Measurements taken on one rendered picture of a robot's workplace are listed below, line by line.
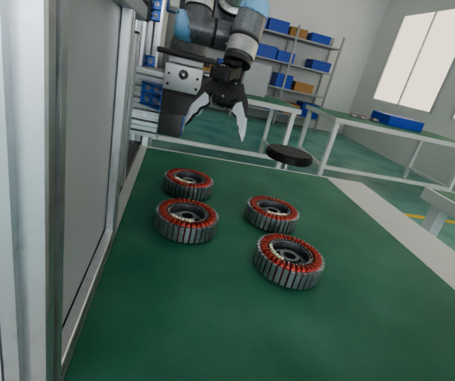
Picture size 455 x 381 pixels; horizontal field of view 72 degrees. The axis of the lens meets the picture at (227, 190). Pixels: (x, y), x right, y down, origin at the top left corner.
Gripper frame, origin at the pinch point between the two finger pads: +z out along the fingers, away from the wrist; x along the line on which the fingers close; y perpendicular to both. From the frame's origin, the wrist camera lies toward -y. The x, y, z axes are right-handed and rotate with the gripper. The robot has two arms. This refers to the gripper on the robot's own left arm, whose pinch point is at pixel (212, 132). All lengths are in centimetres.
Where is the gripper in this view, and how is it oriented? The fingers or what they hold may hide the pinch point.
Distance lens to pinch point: 75.5
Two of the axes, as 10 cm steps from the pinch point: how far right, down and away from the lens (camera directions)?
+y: 1.2, 0.8, 9.9
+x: -9.5, -3.0, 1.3
